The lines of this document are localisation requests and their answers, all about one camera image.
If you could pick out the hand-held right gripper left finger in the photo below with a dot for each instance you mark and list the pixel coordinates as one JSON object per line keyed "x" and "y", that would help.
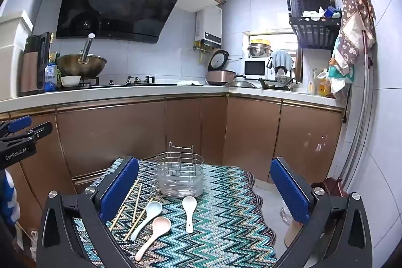
{"x": 121, "y": 189}

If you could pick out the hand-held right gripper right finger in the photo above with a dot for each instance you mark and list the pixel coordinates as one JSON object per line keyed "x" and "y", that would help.
{"x": 290, "y": 192}

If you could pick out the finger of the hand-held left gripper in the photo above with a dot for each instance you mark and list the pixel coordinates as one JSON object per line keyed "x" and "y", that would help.
{"x": 39, "y": 130}
{"x": 20, "y": 124}

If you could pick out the wooden chopstick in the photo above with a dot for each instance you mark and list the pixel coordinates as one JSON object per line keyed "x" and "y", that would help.
{"x": 137, "y": 202}
{"x": 117, "y": 218}
{"x": 138, "y": 220}
{"x": 132, "y": 191}

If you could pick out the light blue ceramic spoon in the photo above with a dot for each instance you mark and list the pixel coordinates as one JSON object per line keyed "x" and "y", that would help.
{"x": 154, "y": 209}

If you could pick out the pink ceramic spoon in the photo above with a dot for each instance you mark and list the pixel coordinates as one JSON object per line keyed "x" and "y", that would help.
{"x": 161, "y": 225}

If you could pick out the white ceramic spoon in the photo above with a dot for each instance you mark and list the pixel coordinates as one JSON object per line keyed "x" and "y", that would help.
{"x": 189, "y": 203}

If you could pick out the maroon dustpan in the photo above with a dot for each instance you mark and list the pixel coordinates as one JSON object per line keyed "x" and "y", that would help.
{"x": 333, "y": 186}

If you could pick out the blue and white bag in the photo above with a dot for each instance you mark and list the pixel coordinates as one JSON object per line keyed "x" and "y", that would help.
{"x": 51, "y": 78}

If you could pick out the copper base cabinets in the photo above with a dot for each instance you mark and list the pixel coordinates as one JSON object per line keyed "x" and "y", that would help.
{"x": 125, "y": 136}

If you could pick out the small white bowl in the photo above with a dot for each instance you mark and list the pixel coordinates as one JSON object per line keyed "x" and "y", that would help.
{"x": 70, "y": 80}

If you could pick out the metal wok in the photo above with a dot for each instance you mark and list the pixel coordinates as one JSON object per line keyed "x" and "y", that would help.
{"x": 81, "y": 67}

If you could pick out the white appliance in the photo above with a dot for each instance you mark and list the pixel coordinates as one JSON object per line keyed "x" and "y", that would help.
{"x": 12, "y": 48}

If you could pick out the white kitchen countertop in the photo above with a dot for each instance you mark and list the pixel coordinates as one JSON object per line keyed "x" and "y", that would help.
{"x": 125, "y": 93}

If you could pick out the zigzag woven table mat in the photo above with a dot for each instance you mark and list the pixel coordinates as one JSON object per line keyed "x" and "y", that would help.
{"x": 204, "y": 233}

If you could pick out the black gas stove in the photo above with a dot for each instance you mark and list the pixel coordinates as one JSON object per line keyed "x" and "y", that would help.
{"x": 125, "y": 83}

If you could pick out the metal pole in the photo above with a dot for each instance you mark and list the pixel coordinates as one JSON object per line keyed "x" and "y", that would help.
{"x": 361, "y": 117}

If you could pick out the black frying pan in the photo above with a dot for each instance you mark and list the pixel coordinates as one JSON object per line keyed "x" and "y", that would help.
{"x": 274, "y": 85}

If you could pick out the white plastic bottle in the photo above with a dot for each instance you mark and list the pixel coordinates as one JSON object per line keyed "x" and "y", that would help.
{"x": 311, "y": 86}

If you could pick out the white plastic bag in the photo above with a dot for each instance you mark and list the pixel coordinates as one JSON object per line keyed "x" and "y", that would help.
{"x": 338, "y": 87}

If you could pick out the steel pot lid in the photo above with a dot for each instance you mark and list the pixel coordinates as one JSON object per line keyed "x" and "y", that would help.
{"x": 240, "y": 83}

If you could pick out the white flat board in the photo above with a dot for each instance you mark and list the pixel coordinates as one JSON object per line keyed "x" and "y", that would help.
{"x": 190, "y": 83}

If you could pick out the white microwave oven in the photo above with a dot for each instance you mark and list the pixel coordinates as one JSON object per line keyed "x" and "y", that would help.
{"x": 255, "y": 68}

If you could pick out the green and white packet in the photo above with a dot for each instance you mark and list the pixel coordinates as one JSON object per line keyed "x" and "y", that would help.
{"x": 344, "y": 73}

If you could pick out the light blue towel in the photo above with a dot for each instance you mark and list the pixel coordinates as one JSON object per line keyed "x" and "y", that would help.
{"x": 282, "y": 59}

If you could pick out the pink rice cooker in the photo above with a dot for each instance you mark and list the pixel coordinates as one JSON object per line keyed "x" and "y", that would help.
{"x": 219, "y": 75}

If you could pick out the steel mixing bowl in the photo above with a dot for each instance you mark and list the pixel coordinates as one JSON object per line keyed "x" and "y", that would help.
{"x": 259, "y": 52}

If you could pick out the yellow basin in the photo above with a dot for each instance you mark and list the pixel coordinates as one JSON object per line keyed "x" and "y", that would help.
{"x": 260, "y": 43}

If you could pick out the kitchen window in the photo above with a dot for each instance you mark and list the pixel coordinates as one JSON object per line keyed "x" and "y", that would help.
{"x": 282, "y": 40}

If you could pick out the brass pipe valves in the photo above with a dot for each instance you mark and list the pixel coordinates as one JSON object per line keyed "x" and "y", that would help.
{"x": 204, "y": 49}

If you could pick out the white rags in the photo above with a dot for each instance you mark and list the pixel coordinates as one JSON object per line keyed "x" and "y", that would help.
{"x": 314, "y": 13}

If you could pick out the blue cloth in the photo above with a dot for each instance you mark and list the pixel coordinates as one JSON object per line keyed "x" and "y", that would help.
{"x": 333, "y": 12}

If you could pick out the white water heater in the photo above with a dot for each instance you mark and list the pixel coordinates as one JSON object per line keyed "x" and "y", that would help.
{"x": 209, "y": 23}

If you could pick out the brown floral apron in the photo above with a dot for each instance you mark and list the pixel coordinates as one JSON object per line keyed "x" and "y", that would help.
{"x": 355, "y": 13}

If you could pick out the black wall rack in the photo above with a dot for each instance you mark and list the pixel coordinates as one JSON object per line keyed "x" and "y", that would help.
{"x": 314, "y": 32}

